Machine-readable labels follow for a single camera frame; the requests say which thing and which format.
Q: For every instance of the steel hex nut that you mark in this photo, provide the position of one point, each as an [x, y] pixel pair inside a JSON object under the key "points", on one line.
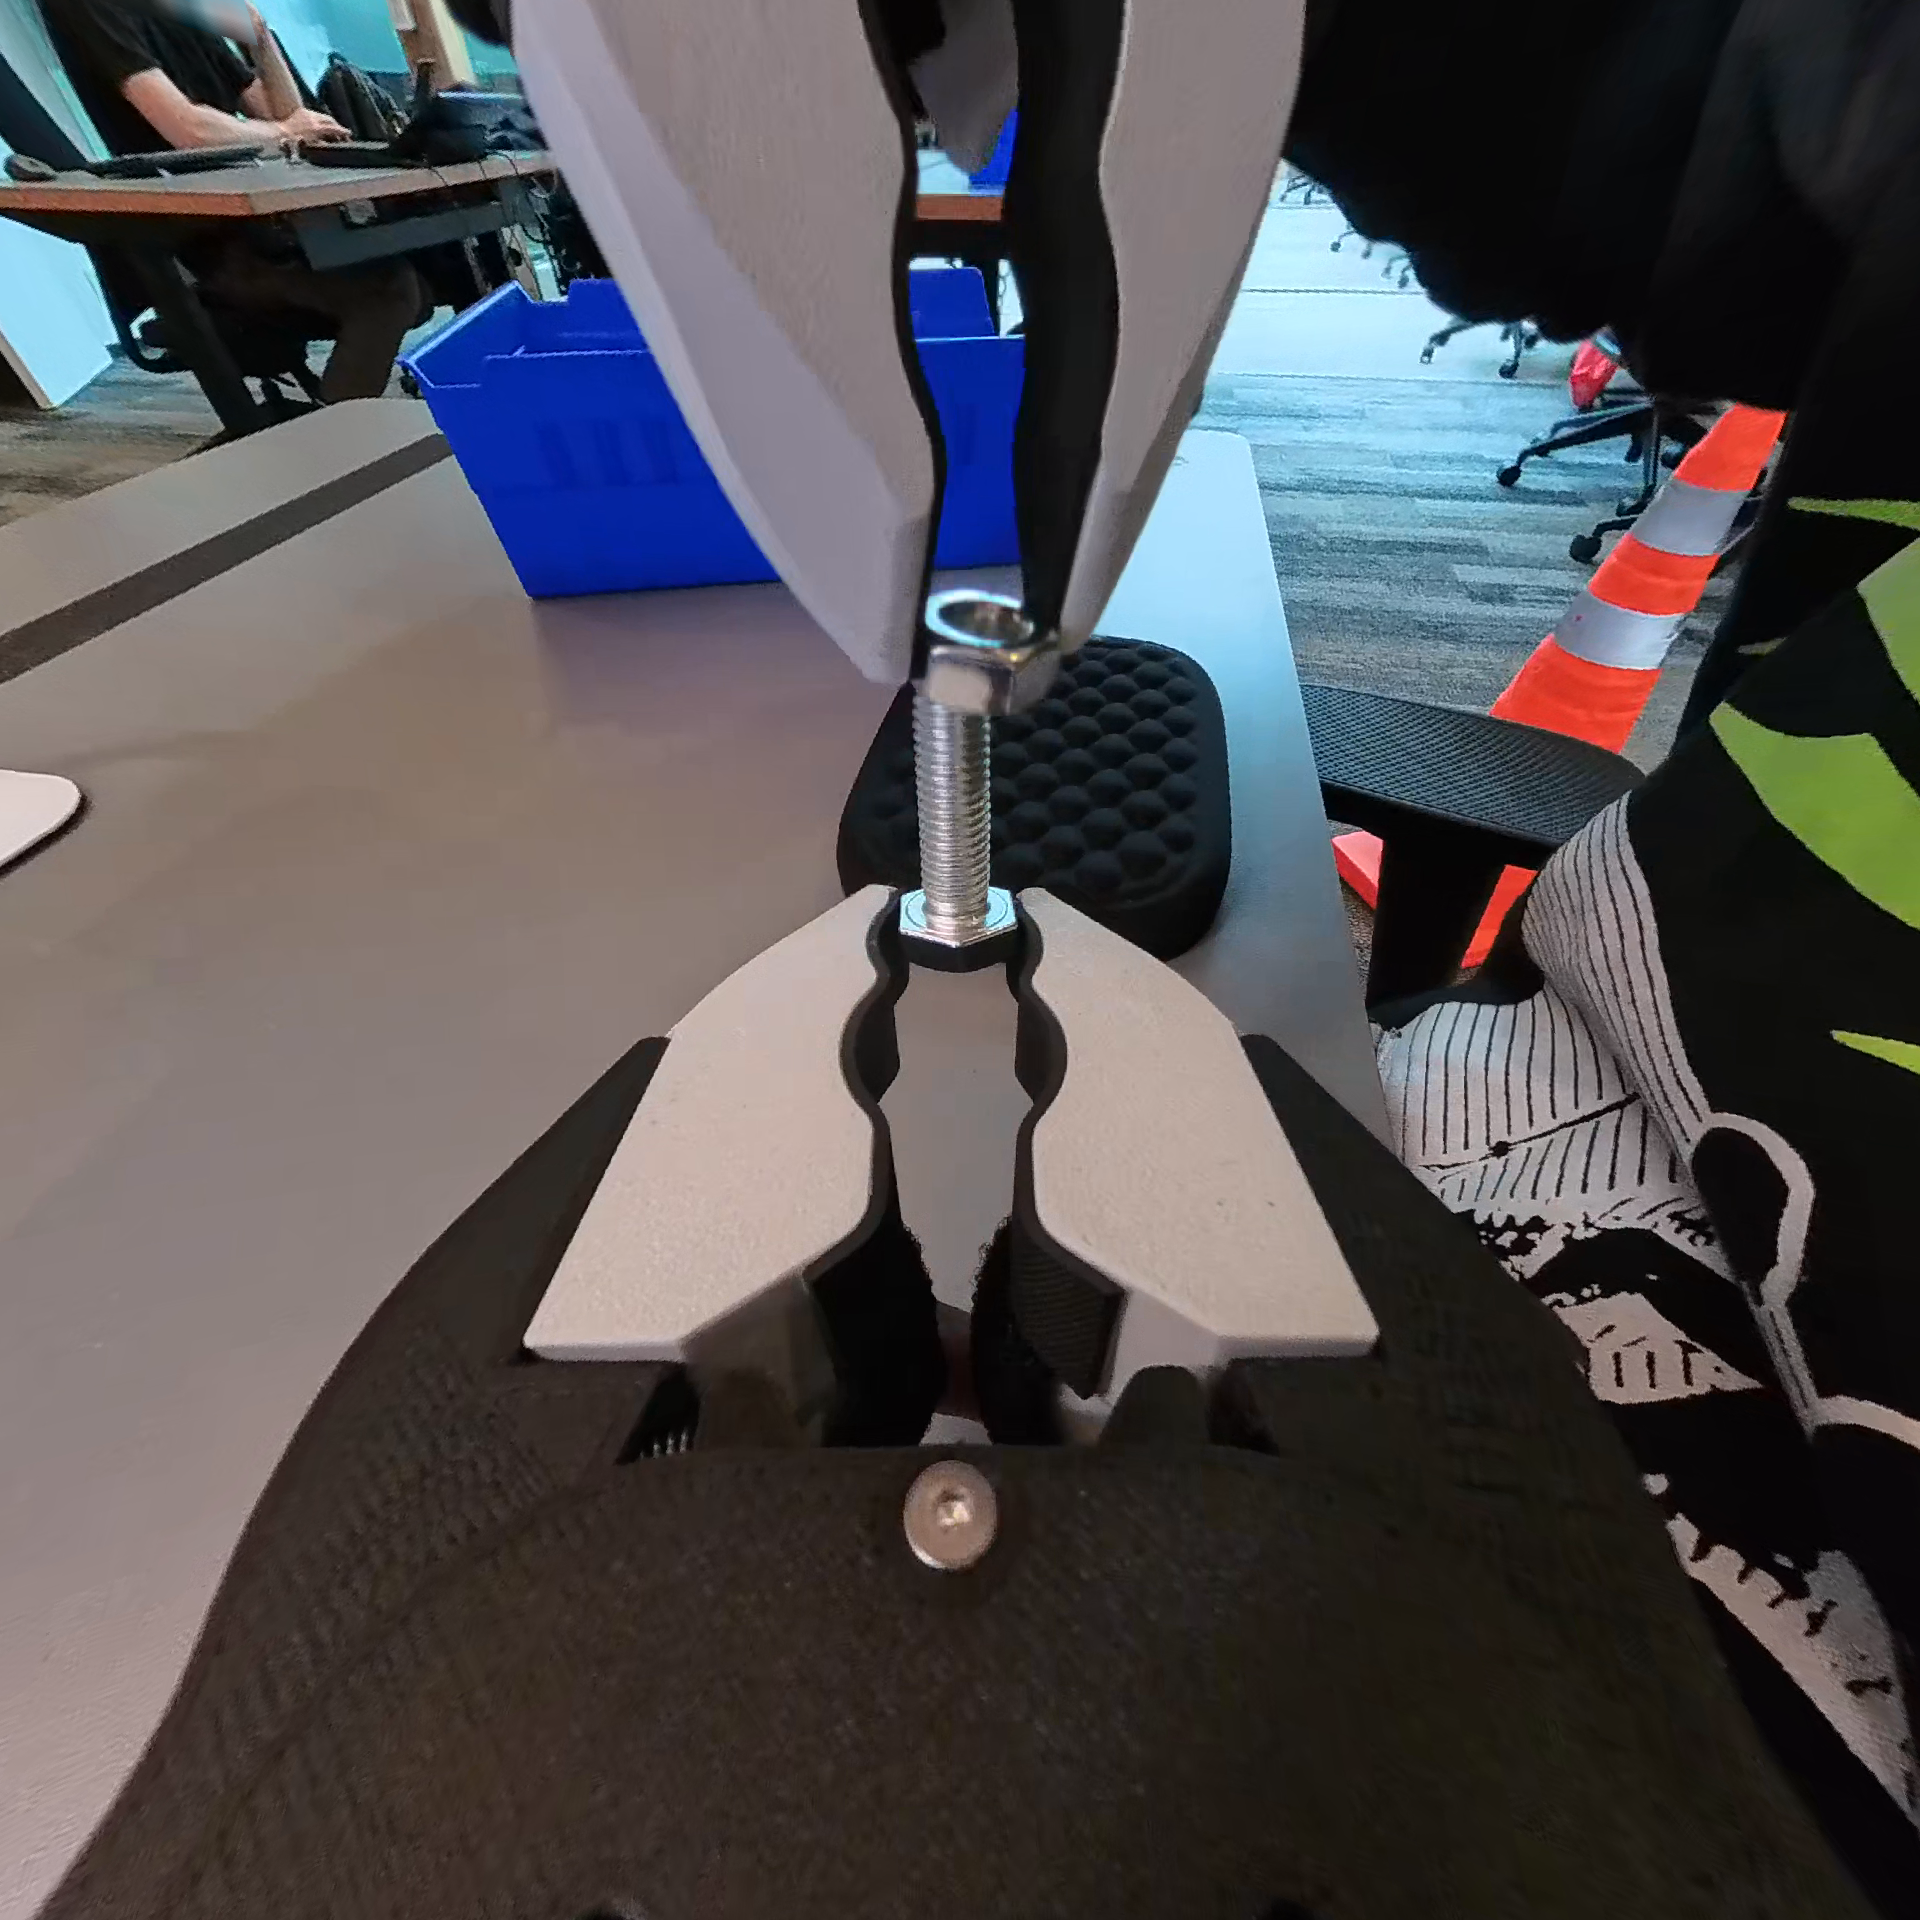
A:
{"points": [[1020, 635]]}

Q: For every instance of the black wrist rest pad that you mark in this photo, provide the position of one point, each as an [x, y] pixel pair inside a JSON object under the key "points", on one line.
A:
{"points": [[1112, 795]]}

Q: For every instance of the blue plastic bin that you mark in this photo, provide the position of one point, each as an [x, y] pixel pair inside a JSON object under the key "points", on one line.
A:
{"points": [[573, 467]]}

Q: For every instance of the long office desk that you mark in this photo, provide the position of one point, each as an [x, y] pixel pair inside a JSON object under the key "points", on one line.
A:
{"points": [[240, 195]]}

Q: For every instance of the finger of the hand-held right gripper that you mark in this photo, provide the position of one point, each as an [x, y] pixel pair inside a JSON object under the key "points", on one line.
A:
{"points": [[751, 299], [1187, 241]]}

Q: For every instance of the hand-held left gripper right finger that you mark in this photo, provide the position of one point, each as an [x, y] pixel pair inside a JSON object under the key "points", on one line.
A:
{"points": [[1200, 1201]]}

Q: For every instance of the steel hex bolt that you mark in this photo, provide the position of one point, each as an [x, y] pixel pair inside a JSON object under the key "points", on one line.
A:
{"points": [[958, 812]]}

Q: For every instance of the black hoodie with green print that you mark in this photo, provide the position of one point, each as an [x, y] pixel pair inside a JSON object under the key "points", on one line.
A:
{"points": [[1803, 779]]}

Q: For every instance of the orange traffic cone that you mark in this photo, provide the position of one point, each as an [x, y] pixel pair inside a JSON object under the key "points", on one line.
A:
{"points": [[1636, 602]]}

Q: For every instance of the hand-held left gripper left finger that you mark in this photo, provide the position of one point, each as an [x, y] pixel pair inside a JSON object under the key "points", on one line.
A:
{"points": [[720, 1201]]}

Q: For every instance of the black and white printed trousers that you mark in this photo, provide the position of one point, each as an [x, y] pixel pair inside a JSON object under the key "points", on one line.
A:
{"points": [[1532, 1201]]}

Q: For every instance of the black office chair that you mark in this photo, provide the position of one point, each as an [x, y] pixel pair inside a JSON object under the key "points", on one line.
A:
{"points": [[1592, 451]]}

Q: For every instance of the person's right forearm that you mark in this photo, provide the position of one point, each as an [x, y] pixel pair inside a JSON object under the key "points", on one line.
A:
{"points": [[1592, 151]]}

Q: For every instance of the brown office desk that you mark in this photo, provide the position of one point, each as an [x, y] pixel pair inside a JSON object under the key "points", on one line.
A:
{"points": [[960, 210]]}

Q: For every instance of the sign board on white stand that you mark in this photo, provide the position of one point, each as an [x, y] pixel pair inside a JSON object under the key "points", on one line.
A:
{"points": [[25, 817]]}

